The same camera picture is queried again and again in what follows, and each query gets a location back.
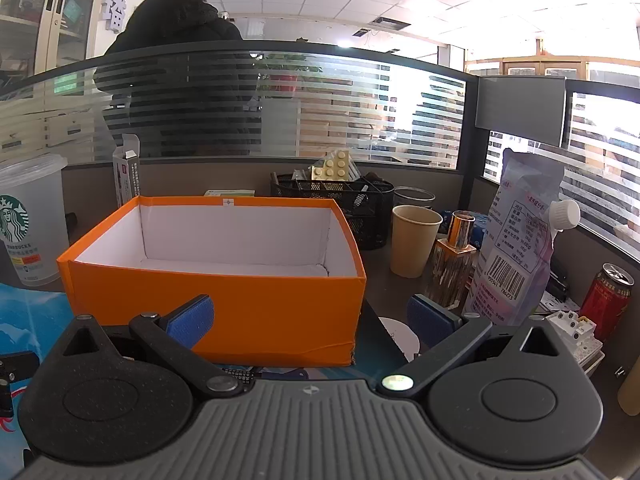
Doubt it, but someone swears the translucent plastic cup green logo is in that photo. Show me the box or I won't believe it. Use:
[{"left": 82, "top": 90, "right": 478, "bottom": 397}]
[{"left": 0, "top": 152, "right": 69, "bottom": 289}]

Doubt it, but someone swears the glass-door cabinet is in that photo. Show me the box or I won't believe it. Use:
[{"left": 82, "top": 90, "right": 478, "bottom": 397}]
[{"left": 0, "top": 0, "right": 109, "bottom": 162}]

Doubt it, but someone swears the small black device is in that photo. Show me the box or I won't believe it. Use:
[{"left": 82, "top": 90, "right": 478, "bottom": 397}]
[{"left": 547, "top": 260, "right": 571, "bottom": 307}]

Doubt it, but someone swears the white letter sign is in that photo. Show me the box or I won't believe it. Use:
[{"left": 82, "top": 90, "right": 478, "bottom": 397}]
[{"left": 102, "top": 0, "right": 129, "bottom": 34}]

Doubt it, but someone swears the potted green plant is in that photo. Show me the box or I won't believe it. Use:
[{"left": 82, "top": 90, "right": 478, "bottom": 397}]
[{"left": 255, "top": 52, "right": 322, "bottom": 99}]

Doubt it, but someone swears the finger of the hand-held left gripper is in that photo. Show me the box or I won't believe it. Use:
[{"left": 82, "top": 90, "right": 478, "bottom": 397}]
[{"left": 0, "top": 352, "right": 39, "bottom": 418}]

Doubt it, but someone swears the yellow building block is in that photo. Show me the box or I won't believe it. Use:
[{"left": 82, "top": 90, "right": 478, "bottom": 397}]
[{"left": 310, "top": 150, "right": 354, "bottom": 181}]

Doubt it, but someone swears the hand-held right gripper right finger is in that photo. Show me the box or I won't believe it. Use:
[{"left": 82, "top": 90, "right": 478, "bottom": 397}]
[{"left": 377, "top": 294, "right": 567, "bottom": 402}]

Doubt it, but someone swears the small blue box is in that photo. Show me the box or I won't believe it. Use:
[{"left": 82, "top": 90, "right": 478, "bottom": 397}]
[{"left": 472, "top": 214, "right": 492, "bottom": 252}]

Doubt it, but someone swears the orange cardboard box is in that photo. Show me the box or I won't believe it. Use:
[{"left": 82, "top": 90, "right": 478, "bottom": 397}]
[{"left": 56, "top": 196, "right": 367, "bottom": 368}]

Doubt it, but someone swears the black mesh desk organizer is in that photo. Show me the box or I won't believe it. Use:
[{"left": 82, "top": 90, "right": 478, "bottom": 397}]
[{"left": 270, "top": 172, "right": 396, "bottom": 251}]

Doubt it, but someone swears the red drink can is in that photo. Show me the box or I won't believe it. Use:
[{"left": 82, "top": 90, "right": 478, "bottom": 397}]
[{"left": 579, "top": 263, "right": 635, "bottom": 344}]

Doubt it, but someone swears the beige paper cup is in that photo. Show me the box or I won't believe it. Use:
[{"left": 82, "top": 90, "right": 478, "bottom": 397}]
[{"left": 391, "top": 205, "right": 444, "bottom": 279}]

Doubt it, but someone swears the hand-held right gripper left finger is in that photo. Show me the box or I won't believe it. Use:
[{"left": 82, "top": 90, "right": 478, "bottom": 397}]
[{"left": 57, "top": 294, "right": 243, "bottom": 398}]

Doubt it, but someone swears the white spouted pouch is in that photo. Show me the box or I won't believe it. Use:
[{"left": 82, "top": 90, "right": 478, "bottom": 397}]
[{"left": 462, "top": 147, "right": 581, "bottom": 325}]

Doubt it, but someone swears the small white carton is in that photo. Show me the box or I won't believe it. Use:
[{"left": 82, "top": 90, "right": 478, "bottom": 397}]
[{"left": 112, "top": 134, "right": 142, "bottom": 209}]

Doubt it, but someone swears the tan cardboard tube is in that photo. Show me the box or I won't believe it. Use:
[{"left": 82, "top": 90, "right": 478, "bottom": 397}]
[{"left": 617, "top": 360, "right": 640, "bottom": 416}]

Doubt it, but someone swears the white circuit breaker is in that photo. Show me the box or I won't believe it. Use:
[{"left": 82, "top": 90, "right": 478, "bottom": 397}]
[{"left": 542, "top": 310, "right": 599, "bottom": 367}]

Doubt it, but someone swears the printed desk mat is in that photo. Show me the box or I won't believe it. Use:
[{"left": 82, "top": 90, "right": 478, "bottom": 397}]
[{"left": 0, "top": 282, "right": 426, "bottom": 463}]

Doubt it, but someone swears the gold perfume bottle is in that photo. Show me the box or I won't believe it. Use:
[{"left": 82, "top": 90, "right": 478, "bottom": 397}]
[{"left": 425, "top": 211, "right": 480, "bottom": 311}]

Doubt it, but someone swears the white round disc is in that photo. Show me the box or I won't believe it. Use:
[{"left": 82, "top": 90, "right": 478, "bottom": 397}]
[{"left": 378, "top": 316, "right": 422, "bottom": 361}]

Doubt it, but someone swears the striped frosted glass partition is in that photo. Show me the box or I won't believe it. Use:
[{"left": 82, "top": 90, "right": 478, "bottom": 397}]
[
  {"left": 0, "top": 42, "right": 476, "bottom": 172},
  {"left": 482, "top": 79, "right": 640, "bottom": 261}
]

